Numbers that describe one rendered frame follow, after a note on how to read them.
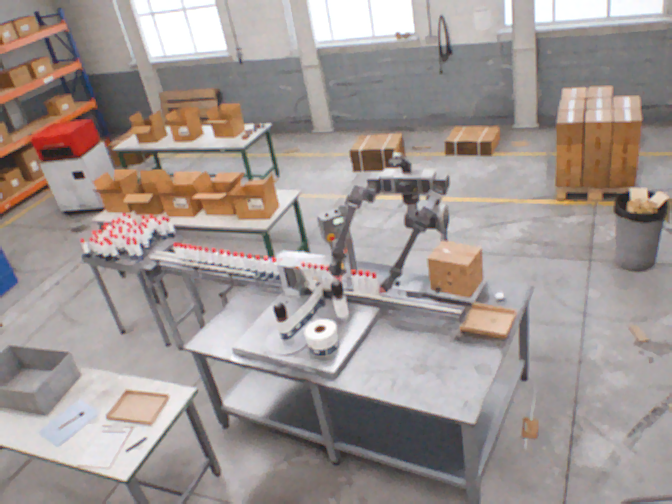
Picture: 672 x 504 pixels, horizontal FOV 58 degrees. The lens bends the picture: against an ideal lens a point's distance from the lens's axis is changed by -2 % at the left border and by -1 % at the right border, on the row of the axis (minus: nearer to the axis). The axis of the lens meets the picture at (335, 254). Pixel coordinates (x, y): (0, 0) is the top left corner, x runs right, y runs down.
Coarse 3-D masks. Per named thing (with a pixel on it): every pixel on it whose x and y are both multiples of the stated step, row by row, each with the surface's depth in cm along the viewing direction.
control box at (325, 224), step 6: (330, 210) 425; (318, 216) 420; (324, 216) 418; (330, 216) 417; (336, 216) 418; (318, 222) 423; (324, 222) 416; (330, 222) 418; (324, 228) 418; (330, 228) 420; (324, 234) 422; (330, 234) 422; (336, 234) 424; (324, 240) 427
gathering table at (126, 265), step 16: (160, 240) 565; (176, 240) 560; (128, 256) 549; (144, 256) 544; (96, 272) 565; (144, 272) 620; (144, 288) 537; (192, 288) 593; (112, 304) 586; (160, 320) 558
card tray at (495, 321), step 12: (480, 312) 403; (492, 312) 401; (504, 312) 399; (516, 312) 393; (468, 324) 395; (480, 324) 393; (492, 324) 391; (504, 324) 389; (492, 336) 382; (504, 336) 377
